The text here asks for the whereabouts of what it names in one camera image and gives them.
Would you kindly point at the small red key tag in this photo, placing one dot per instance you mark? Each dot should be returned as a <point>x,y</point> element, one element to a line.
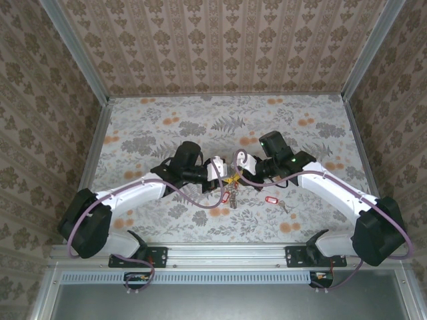
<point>225,197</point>

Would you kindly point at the floral patterned table cover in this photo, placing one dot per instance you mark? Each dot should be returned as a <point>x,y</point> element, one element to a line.
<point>217,140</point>

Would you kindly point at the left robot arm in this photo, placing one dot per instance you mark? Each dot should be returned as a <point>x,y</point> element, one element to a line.
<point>140,196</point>

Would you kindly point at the aluminium table side rail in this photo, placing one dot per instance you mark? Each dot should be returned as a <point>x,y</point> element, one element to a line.
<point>94,146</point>
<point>362,150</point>

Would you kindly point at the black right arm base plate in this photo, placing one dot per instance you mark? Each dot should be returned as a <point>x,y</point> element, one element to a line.
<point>297,256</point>

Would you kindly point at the large silver keyring with rings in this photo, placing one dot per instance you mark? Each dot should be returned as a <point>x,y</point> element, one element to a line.
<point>234,200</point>

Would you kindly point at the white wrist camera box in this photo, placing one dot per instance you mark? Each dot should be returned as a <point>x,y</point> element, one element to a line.
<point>247,162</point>
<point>217,168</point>

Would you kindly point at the grey metal panel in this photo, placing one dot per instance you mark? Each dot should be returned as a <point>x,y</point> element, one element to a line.
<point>227,303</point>

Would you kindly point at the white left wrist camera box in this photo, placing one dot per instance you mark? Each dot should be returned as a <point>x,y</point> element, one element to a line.
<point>217,168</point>

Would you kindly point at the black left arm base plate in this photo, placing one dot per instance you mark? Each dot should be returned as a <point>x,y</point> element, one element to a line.
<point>156,255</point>

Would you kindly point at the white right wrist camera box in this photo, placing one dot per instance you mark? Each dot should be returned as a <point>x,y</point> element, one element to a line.
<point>247,162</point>

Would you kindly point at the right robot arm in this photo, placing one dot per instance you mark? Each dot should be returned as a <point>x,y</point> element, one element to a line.
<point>330,190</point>

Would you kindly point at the long aluminium mounting rail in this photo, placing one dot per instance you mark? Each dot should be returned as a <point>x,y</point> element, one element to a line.
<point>227,255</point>

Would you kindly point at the aluminium corner post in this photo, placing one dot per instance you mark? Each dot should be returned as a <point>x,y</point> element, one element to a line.
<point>370,50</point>
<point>79,53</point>

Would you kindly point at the aluminium frame bar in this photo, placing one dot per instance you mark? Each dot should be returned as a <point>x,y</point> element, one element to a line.
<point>46,293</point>
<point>407,293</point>

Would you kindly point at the key with bright red tag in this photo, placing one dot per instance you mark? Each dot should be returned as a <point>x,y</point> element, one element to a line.
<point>271,199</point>

